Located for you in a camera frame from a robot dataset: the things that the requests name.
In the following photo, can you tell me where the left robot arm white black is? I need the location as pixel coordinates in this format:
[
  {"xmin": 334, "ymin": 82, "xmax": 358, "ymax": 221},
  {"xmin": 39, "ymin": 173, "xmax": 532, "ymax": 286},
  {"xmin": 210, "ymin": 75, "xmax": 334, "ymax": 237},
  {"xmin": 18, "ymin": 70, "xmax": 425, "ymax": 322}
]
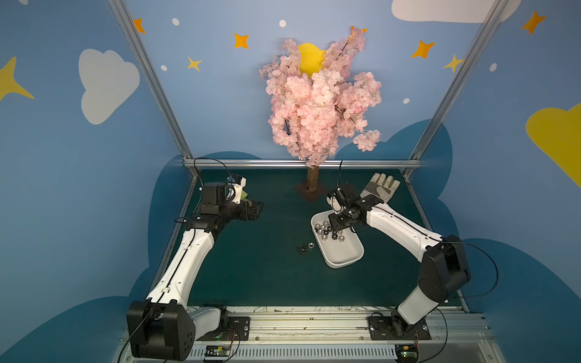
[{"xmin": 126, "ymin": 175, "xmax": 264, "ymax": 361}]

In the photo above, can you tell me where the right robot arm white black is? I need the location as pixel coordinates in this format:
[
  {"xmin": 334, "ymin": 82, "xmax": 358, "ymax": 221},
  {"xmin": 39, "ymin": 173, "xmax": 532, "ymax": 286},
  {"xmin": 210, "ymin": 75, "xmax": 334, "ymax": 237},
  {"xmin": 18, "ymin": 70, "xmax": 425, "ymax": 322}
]
[{"xmin": 328, "ymin": 188, "xmax": 471, "ymax": 334}]

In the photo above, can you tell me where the white storage box tray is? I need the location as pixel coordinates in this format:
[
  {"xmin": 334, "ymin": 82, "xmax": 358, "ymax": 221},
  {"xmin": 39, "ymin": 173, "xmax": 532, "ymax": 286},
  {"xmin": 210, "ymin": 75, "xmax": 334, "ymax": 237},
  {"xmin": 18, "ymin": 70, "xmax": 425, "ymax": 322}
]
[{"xmin": 310, "ymin": 210, "xmax": 365, "ymax": 269}]

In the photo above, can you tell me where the grey work glove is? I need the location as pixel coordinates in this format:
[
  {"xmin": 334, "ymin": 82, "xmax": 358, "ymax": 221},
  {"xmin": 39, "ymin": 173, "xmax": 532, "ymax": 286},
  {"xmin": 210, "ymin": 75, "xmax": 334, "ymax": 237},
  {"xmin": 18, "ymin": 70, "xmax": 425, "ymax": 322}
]
[{"xmin": 360, "ymin": 173, "xmax": 400, "ymax": 204}]

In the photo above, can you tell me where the pink cherry blossom tree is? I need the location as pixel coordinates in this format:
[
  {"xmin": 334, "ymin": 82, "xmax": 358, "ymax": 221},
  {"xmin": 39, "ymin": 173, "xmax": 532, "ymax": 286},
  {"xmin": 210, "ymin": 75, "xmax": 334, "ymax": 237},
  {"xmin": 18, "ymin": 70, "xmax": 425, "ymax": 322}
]
[{"xmin": 260, "ymin": 27, "xmax": 381, "ymax": 202}]

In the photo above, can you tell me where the left green circuit board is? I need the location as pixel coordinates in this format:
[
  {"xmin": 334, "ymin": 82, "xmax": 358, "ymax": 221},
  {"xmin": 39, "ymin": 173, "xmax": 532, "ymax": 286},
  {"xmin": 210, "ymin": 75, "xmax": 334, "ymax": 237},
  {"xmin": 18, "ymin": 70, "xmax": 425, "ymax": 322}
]
[{"xmin": 204, "ymin": 346, "xmax": 231, "ymax": 358}]

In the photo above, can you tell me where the green circuit board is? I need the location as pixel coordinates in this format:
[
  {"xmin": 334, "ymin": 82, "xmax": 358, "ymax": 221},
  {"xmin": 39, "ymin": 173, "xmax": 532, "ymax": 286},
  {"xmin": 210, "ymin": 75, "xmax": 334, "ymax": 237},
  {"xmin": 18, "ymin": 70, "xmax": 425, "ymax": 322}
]
[
  {"xmin": 395, "ymin": 345, "xmax": 419, "ymax": 363},
  {"xmin": 204, "ymin": 346, "xmax": 231, "ymax": 358}
]

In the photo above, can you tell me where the right green circuit board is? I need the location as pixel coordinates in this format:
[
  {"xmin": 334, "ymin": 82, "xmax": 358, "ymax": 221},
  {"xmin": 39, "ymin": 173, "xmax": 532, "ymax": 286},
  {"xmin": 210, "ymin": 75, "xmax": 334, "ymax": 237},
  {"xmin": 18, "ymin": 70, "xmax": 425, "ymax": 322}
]
[{"xmin": 395, "ymin": 345, "xmax": 419, "ymax": 363}]

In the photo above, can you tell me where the aluminium frame back bar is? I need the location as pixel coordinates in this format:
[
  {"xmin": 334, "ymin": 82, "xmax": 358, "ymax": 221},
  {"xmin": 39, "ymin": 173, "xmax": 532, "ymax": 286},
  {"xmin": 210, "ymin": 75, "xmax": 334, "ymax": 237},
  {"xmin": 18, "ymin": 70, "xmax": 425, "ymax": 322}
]
[{"xmin": 183, "ymin": 158, "xmax": 422, "ymax": 169}]

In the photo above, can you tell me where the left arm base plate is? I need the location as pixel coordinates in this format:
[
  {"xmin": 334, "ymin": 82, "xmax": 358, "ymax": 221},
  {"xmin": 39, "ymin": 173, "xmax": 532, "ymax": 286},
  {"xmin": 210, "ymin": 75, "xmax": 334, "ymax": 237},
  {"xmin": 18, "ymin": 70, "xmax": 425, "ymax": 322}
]
[{"xmin": 198, "ymin": 316, "xmax": 251, "ymax": 341}]

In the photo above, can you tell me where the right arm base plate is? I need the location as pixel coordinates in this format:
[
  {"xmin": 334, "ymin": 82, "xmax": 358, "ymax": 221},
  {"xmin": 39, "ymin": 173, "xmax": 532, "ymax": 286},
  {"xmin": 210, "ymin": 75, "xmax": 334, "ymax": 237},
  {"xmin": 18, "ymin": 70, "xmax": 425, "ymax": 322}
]
[{"xmin": 367, "ymin": 314, "xmax": 431, "ymax": 341}]

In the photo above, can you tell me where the aluminium front rail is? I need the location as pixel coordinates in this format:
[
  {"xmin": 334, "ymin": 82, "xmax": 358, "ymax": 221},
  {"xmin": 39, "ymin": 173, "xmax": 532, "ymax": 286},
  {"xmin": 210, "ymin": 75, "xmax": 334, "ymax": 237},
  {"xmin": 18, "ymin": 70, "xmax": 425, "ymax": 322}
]
[{"xmin": 110, "ymin": 306, "xmax": 507, "ymax": 363}]

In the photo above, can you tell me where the aluminium frame left post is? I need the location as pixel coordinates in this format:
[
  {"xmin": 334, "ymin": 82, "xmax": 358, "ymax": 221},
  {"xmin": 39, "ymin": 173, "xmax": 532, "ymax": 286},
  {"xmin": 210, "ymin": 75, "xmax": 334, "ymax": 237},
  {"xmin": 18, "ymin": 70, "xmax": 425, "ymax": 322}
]
[{"xmin": 108, "ymin": 0, "xmax": 198, "ymax": 178}]

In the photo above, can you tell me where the aluminium frame post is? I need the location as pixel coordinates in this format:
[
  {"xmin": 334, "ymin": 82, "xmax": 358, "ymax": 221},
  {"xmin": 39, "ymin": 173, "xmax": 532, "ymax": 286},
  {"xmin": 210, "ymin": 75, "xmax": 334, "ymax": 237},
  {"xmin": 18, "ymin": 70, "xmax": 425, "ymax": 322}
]
[
  {"xmin": 402, "ymin": 0, "xmax": 509, "ymax": 180},
  {"xmin": 108, "ymin": 0, "xmax": 198, "ymax": 178}
]

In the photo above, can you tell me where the aluminium frame right post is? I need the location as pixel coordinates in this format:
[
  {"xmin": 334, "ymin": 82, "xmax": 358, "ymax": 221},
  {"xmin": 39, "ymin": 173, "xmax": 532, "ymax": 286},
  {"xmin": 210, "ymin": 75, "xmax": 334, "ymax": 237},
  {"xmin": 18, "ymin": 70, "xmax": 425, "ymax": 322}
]
[{"xmin": 402, "ymin": 0, "xmax": 509, "ymax": 180}]

